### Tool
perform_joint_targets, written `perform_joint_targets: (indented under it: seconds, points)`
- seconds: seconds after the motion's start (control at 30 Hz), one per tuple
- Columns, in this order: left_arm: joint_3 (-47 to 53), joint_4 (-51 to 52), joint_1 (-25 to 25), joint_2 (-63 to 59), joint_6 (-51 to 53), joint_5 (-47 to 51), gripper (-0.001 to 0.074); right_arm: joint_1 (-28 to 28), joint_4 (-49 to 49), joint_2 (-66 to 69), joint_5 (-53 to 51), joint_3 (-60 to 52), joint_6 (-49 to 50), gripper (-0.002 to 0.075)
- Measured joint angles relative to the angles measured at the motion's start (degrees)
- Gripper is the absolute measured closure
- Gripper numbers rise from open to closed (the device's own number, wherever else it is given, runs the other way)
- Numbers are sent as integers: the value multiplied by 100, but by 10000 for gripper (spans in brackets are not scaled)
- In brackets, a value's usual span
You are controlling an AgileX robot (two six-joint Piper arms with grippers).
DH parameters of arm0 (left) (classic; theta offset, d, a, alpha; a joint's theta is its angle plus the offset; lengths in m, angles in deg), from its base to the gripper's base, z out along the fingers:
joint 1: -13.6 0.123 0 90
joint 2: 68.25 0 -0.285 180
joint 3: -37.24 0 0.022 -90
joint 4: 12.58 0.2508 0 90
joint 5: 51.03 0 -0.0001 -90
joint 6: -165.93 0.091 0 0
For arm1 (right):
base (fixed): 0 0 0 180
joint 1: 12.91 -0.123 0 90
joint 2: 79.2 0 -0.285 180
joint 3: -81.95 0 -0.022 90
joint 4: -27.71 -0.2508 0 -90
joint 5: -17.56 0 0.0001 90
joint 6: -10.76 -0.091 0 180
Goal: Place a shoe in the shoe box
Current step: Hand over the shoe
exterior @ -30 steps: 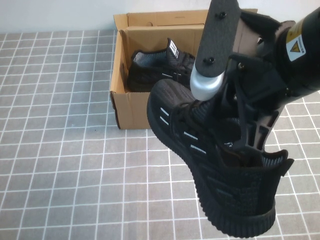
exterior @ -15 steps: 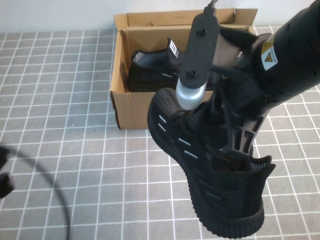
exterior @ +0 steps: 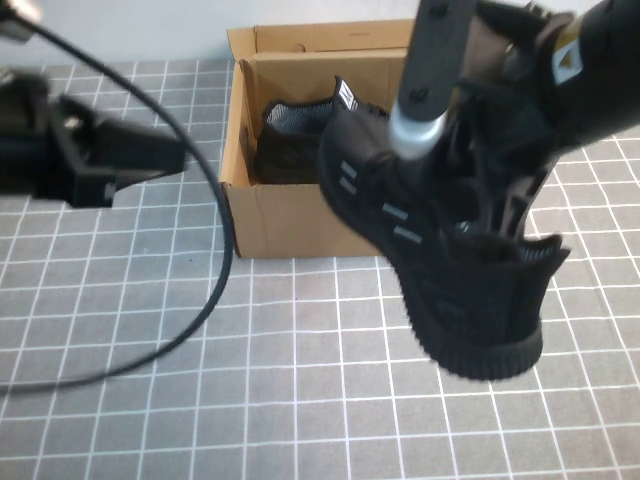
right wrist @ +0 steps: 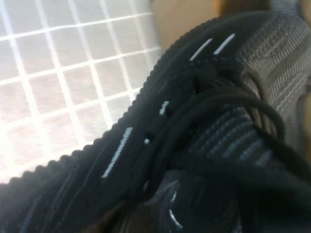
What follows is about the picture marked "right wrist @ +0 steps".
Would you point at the black knit sneaker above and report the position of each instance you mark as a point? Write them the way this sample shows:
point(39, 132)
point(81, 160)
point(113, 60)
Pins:
point(158, 109)

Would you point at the brown cardboard shoe box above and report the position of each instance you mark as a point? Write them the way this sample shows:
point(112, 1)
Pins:
point(175, 24)

